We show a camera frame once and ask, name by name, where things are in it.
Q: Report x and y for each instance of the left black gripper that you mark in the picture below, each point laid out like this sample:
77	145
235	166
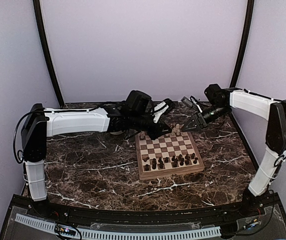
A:
157	133

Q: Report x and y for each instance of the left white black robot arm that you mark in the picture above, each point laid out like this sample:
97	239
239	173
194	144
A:
41	123

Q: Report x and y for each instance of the white slotted cable duct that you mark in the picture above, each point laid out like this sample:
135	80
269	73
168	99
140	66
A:
116	233

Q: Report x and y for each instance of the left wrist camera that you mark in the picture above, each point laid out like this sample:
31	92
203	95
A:
138	101

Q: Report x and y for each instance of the right black frame post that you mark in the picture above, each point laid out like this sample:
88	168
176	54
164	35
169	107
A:
243	43

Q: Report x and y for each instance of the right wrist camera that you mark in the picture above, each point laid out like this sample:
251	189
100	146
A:
214	94

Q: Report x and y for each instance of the dark tall piece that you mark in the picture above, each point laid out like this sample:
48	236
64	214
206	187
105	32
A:
182	160
154	163
161	164

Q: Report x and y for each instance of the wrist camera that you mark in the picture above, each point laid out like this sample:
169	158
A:
214	94
138	101

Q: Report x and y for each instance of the white rook corner piece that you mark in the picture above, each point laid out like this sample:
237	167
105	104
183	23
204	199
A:
142	135

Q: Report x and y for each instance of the dark tall piece front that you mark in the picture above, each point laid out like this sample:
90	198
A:
154	163

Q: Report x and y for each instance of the white pieces back row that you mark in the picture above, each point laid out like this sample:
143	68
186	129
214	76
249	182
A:
175	131

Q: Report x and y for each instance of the black frame post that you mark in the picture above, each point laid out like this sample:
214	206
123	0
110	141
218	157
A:
243	43
46	52

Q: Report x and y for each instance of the wooden chess board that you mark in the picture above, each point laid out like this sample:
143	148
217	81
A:
167	147

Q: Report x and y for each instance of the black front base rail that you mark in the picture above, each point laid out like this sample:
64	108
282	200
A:
266	220

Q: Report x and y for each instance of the white ribbed mug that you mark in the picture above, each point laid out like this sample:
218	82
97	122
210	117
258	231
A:
117	132

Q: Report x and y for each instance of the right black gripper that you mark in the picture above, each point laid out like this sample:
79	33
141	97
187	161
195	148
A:
193	128

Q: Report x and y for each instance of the left black frame post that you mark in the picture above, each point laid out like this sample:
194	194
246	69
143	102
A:
46	52

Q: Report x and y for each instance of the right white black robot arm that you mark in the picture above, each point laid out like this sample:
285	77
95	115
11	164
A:
271	110

